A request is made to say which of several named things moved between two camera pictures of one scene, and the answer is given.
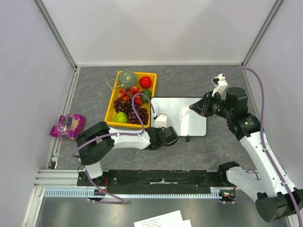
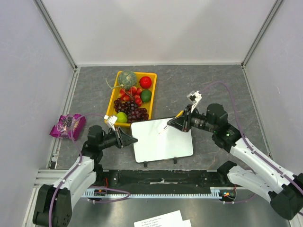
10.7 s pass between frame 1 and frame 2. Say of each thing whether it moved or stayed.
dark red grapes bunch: stayed
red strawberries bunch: stayed
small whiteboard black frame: moved
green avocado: stayed
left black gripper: moved
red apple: stayed
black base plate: stayed
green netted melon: stayed
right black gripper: moved
